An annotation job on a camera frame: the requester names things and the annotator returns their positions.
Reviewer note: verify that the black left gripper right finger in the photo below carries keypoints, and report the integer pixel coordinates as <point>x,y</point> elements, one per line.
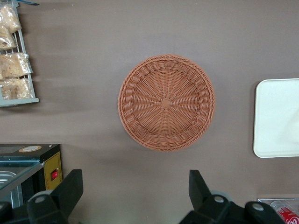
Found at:
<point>205,205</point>

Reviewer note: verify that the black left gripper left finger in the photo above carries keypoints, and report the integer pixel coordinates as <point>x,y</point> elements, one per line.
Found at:
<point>63,198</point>

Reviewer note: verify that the brown round wicker basket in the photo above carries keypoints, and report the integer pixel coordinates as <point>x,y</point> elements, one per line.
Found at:
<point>166,102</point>

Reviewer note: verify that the cream rectangular plastic tray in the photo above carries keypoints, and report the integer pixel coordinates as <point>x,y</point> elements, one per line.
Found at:
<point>271,116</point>

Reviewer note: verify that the black glass hot food case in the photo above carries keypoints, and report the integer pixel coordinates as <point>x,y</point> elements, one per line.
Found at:
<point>50,163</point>

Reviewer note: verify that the steel food pan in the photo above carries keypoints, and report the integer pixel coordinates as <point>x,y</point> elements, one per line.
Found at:
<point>9,193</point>

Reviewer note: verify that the red cola bottle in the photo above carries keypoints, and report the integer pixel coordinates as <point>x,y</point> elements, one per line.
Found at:
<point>288,213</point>

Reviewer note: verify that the clear bag of fried snacks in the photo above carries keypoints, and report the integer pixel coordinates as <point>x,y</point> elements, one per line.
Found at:
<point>14,65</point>
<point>10,18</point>
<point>7,39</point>
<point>16,88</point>

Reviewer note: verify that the blue flat object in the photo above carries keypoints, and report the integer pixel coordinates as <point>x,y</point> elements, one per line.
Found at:
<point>25,2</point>

